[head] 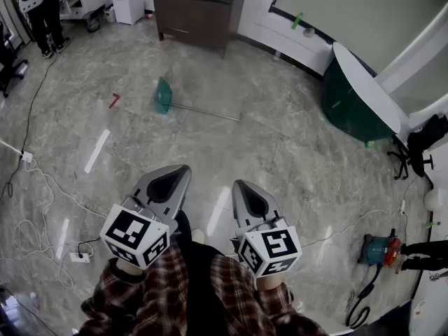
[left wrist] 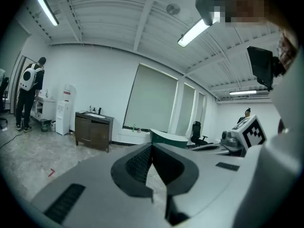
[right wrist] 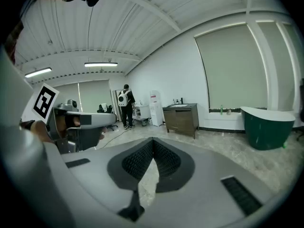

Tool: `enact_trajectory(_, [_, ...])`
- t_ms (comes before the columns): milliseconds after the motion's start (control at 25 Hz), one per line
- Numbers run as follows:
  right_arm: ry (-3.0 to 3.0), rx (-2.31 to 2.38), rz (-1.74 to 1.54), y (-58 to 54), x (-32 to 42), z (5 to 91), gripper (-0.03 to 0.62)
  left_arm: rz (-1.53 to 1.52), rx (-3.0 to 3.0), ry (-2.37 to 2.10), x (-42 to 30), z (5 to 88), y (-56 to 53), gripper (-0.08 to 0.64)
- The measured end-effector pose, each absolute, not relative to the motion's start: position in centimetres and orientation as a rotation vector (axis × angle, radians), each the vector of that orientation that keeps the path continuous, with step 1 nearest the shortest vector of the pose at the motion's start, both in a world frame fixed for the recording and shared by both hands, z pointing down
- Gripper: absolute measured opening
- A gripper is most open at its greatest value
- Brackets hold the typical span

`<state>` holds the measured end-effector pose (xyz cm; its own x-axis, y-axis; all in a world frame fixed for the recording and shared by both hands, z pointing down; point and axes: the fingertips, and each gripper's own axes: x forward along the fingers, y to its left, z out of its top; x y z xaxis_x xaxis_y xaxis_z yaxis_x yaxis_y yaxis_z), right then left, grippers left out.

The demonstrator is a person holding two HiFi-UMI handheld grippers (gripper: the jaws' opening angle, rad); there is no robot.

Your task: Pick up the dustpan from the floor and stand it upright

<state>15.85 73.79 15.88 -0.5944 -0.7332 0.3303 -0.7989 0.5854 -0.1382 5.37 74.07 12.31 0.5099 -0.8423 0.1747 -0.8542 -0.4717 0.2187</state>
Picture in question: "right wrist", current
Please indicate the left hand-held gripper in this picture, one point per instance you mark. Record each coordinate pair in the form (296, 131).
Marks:
(44, 102)

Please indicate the green bathtub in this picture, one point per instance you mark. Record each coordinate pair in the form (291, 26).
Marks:
(266, 134)

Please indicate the black wristwatch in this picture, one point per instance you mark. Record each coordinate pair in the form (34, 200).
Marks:
(28, 124)

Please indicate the wide grey window blind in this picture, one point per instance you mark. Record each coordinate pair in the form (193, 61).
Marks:
(92, 96)

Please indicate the person's left hand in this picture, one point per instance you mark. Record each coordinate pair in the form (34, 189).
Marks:
(76, 121)

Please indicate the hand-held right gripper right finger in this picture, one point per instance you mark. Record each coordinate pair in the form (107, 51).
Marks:
(175, 174)

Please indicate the white water dispenser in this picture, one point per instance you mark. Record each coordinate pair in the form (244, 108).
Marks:
(155, 110)

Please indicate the white sink basin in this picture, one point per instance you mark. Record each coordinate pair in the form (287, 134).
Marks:
(179, 105)

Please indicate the large grey window blind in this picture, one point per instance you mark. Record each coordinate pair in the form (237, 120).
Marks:
(232, 68)

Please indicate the brown wooden vanity cabinet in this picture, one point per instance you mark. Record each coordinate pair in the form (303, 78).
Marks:
(181, 120)

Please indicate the white wheeled cart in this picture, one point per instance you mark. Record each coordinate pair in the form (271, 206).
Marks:
(141, 113)

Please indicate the green plastic bottle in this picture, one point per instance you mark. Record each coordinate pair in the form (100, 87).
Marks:
(221, 110)

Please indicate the small green floor item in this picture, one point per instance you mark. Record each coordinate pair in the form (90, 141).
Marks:
(284, 145)

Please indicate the narrow grey window blind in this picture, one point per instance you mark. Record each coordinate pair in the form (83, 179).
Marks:
(280, 68)

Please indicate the grey gripper-mounted camera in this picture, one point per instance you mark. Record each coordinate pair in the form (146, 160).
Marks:
(72, 104)

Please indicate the person's left forearm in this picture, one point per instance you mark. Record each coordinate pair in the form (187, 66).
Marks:
(41, 132)

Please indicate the black swivel chair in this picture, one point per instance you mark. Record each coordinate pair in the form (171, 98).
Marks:
(108, 110)

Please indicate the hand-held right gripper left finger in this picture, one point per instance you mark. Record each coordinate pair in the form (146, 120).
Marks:
(126, 174)

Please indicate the long ceiling light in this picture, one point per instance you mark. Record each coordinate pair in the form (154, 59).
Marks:
(38, 72)
(101, 64)

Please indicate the standing mirror frame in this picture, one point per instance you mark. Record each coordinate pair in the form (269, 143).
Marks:
(115, 103)

